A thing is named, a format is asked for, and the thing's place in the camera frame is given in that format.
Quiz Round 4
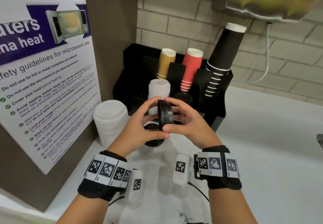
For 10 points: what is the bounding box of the person's left hand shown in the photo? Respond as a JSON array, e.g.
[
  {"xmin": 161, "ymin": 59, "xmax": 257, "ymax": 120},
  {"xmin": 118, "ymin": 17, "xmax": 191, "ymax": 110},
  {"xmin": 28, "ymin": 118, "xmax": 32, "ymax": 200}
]
[{"xmin": 107, "ymin": 96, "xmax": 171, "ymax": 159}]

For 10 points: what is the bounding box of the person's right hand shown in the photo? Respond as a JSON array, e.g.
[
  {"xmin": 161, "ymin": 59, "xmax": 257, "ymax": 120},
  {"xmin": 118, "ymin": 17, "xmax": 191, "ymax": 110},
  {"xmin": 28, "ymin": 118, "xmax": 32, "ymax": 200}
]
[{"xmin": 163, "ymin": 97, "xmax": 222, "ymax": 150}]

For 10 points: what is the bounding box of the stack of white lids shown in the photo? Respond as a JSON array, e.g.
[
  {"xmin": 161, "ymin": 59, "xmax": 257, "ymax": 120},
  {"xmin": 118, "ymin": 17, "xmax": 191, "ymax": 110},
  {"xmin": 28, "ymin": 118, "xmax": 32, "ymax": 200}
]
[
  {"xmin": 93, "ymin": 100, "xmax": 129, "ymax": 149},
  {"xmin": 147, "ymin": 79, "xmax": 171, "ymax": 116}
]

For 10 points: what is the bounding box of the thin stack of black lids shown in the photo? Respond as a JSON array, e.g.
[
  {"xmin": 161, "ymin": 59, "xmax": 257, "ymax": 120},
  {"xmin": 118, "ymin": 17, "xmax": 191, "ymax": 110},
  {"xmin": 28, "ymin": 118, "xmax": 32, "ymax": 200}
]
[{"xmin": 157, "ymin": 99, "xmax": 174, "ymax": 131}]

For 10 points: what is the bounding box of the short stack of black lids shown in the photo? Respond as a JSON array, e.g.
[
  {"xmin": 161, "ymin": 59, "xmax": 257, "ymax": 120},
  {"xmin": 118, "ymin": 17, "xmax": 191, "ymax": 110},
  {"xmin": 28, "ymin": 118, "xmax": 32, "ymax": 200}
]
[{"xmin": 173, "ymin": 92, "xmax": 193, "ymax": 105}]

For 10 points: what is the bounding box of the black cup and lid organizer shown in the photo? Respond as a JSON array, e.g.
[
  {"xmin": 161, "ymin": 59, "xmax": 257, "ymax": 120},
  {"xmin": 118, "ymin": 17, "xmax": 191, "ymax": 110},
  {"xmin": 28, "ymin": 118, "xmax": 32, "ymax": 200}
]
[{"xmin": 113, "ymin": 43, "xmax": 234, "ymax": 132}]

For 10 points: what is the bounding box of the person's left forearm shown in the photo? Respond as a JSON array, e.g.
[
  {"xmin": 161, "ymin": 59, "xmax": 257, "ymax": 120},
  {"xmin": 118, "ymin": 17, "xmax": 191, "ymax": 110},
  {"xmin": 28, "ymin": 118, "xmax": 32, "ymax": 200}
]
[{"xmin": 55, "ymin": 193, "xmax": 111, "ymax": 224}]

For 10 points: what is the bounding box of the right marker wristband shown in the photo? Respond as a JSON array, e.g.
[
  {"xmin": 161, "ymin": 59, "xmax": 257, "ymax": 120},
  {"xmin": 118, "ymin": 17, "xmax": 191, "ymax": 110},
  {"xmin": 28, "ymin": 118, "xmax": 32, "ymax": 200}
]
[{"xmin": 193, "ymin": 145, "xmax": 243, "ymax": 190}]

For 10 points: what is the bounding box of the marker wristband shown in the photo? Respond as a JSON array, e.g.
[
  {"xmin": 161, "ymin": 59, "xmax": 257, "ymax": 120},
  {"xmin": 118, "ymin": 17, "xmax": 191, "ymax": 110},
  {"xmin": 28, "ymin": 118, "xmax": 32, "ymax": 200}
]
[
  {"xmin": 77, "ymin": 150, "xmax": 133, "ymax": 201},
  {"xmin": 193, "ymin": 145, "xmax": 243, "ymax": 190}
]

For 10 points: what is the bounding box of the left marker wristband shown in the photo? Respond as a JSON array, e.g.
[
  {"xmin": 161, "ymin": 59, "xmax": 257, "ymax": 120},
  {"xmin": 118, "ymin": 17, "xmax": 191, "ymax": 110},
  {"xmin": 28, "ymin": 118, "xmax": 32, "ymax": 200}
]
[{"xmin": 77, "ymin": 150, "xmax": 133, "ymax": 201}]

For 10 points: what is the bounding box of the stack of red paper cups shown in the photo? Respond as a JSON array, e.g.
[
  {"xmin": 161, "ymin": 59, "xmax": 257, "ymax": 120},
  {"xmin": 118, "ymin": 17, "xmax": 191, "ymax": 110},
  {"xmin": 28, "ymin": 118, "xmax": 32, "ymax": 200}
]
[{"xmin": 180, "ymin": 48, "xmax": 204, "ymax": 92}]

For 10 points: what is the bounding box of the stack of gold paper cups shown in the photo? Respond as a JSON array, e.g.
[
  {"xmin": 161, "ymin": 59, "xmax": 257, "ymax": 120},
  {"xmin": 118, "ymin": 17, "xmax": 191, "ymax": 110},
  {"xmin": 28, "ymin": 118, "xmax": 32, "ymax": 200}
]
[{"xmin": 156, "ymin": 48, "xmax": 177, "ymax": 80}]

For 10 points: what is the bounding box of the stack of black paper cups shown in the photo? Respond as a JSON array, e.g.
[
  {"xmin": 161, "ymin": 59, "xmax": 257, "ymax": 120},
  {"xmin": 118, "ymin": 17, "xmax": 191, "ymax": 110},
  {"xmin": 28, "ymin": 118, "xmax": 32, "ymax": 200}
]
[{"xmin": 204, "ymin": 23, "xmax": 247, "ymax": 97}]

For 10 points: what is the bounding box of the microwave safety poster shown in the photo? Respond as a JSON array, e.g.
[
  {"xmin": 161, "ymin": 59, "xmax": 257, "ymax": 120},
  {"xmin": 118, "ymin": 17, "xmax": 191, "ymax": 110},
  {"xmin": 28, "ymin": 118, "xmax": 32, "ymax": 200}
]
[{"xmin": 0, "ymin": 0, "xmax": 102, "ymax": 175}]

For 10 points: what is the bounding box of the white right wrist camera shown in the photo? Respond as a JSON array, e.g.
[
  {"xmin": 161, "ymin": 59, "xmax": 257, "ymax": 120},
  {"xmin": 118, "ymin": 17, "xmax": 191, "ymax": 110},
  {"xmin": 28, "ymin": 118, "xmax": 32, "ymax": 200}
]
[{"xmin": 173, "ymin": 153, "xmax": 192, "ymax": 187}]

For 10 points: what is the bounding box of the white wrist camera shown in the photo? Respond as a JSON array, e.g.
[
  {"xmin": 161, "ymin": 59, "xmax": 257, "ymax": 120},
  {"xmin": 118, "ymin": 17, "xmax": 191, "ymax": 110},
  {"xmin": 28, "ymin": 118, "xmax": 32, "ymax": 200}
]
[
  {"xmin": 173, "ymin": 153, "xmax": 192, "ymax": 187},
  {"xmin": 127, "ymin": 169, "xmax": 143, "ymax": 205}
]

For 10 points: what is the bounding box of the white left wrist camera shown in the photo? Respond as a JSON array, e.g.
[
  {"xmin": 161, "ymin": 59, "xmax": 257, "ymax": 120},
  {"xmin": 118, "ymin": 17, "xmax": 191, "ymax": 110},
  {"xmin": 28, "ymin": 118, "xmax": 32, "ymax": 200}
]
[{"xmin": 127, "ymin": 169, "xmax": 143, "ymax": 205}]

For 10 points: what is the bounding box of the black right camera cable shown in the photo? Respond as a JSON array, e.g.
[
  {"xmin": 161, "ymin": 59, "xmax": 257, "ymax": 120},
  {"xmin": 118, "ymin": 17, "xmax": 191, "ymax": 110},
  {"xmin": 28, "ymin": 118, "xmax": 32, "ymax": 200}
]
[{"xmin": 188, "ymin": 182, "xmax": 210, "ymax": 202}]

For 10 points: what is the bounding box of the black camera cable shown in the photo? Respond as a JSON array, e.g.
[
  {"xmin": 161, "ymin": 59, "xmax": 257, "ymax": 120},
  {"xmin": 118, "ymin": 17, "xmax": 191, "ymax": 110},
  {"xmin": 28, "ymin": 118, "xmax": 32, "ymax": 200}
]
[
  {"xmin": 188, "ymin": 182, "xmax": 210, "ymax": 202},
  {"xmin": 108, "ymin": 195, "xmax": 125, "ymax": 206}
]

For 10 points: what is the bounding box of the black left camera cable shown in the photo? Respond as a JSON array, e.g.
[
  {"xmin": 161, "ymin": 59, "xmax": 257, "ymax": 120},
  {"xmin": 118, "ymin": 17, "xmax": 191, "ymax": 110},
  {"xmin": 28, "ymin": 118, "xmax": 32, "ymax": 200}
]
[{"xmin": 108, "ymin": 195, "xmax": 125, "ymax": 206}]

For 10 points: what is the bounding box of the white power cable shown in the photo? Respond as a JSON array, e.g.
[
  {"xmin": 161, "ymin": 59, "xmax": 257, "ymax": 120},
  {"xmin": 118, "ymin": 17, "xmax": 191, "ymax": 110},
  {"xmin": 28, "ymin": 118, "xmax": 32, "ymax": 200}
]
[{"xmin": 229, "ymin": 23, "xmax": 271, "ymax": 84}]

